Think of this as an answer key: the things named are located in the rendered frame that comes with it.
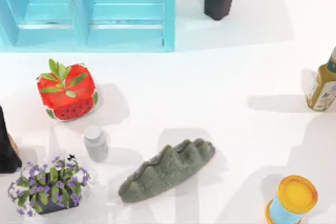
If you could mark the white pill bottle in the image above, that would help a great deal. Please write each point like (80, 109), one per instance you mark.
(96, 145)

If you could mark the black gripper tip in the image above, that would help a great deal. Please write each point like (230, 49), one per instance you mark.
(6, 145)

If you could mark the light blue rack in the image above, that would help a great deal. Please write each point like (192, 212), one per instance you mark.
(126, 11)

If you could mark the grey green bread loaf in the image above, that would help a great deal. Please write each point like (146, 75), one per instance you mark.
(168, 174)

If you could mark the purple flower plant pot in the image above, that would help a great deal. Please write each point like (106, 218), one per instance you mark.
(50, 184)

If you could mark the olive green bottle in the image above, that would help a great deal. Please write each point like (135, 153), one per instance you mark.
(322, 89)

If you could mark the blue can with yellow lid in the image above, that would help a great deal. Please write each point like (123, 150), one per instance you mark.
(292, 200)

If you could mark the red watermelon plant pot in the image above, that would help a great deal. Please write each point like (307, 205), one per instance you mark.
(68, 97)

